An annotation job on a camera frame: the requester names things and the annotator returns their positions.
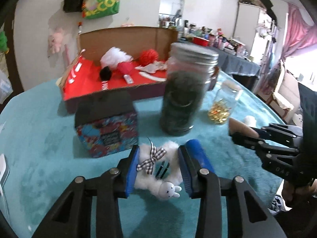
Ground mop handle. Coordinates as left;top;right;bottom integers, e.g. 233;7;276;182
78;22;82;35

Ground dark grey tablecloth table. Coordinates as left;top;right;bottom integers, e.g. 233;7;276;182
178;39;262;93

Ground floral beauty cream tin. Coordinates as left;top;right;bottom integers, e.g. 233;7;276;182
74;91;139;158

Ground cream crochet scrunchie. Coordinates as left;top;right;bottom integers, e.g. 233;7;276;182
134;61;167;74

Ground green frog plush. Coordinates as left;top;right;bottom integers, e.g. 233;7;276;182
0;31;9;54

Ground white mesh bath pouf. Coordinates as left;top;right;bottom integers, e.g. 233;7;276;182
100;47;133;70

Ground pink curtain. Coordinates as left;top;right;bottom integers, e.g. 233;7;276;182
281;3;316;61

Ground wall mirror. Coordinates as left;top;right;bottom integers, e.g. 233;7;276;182
158;0;184;28

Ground white wardrobe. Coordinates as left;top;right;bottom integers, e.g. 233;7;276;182
233;0;278;60

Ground black fluffy pompom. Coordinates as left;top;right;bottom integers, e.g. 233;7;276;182
99;66;112;82

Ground large glass tea jar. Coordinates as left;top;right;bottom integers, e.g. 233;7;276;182
159;42;219;136

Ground small jar gold beads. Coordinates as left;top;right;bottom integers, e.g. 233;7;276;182
207;80;243;124

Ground red mesh bath pouf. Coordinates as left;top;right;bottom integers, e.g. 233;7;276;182
138;49;159;67

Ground green tote bag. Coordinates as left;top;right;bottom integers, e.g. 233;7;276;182
82;0;120;19

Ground white charging pad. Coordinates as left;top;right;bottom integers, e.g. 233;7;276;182
0;154;10;186

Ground person right hand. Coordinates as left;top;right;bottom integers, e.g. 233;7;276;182
282;180;310;208

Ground tan powder puff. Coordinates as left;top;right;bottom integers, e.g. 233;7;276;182
228;118;260;138

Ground white cotton roll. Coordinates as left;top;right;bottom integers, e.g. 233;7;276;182
243;115;257;128

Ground pink rabbit plush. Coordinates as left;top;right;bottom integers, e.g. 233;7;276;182
48;27;64;54

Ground red basin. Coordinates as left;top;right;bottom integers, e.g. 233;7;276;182
192;36;209;47

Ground red cardboard box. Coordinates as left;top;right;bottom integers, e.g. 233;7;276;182
59;26;220;115

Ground white fluffy bunny keychain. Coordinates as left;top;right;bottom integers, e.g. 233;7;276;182
134;141;183;201

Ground white plastic bag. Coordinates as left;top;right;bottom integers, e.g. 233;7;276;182
0;70;13;104

